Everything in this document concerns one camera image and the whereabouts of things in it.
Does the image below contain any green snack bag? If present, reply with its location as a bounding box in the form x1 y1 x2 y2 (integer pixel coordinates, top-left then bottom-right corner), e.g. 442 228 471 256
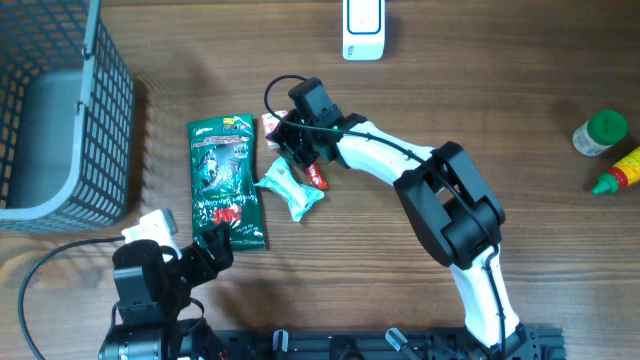
187 114 266 251

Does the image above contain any white barcode scanner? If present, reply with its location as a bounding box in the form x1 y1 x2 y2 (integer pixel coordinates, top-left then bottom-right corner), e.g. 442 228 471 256
342 0 386 61

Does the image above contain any black left camera cable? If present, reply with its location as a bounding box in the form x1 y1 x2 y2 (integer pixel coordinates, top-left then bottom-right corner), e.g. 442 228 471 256
17 236 126 360

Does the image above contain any green-lid spice jar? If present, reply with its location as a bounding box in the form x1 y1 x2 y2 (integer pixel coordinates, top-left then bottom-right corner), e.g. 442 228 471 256
572 110 628 156

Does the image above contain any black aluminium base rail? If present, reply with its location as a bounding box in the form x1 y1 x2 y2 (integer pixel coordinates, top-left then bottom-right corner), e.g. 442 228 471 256
216 325 567 360

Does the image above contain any black right camera cable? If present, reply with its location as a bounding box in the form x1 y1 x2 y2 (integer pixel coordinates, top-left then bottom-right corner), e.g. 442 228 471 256
262 73 509 360

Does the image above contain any teal wet wipes pack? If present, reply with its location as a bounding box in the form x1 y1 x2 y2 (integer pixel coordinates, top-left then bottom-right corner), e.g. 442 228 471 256
255 157 325 222

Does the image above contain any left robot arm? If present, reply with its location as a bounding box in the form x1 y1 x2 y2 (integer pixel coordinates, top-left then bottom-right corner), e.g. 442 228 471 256
98 223 234 360

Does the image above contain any grey plastic mesh basket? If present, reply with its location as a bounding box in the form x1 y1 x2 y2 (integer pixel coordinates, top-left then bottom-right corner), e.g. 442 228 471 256
1 0 135 233

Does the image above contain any black camera cable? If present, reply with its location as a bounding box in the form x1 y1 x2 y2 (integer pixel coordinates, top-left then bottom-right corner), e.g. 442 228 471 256
262 73 509 360
17 236 126 360

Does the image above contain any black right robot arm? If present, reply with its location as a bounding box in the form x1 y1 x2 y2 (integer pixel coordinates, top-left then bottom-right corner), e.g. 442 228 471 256
268 76 521 359

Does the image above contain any red Kleenex tissue pack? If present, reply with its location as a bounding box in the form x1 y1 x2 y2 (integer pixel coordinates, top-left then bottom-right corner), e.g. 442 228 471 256
261 113 280 150

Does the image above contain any red Nescafe coffee stick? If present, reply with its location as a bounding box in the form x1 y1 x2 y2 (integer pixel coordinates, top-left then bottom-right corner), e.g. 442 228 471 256
305 163 329 191

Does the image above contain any red sauce bottle green cap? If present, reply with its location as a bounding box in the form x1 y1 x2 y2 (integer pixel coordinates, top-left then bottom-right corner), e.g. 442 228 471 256
591 147 639 196

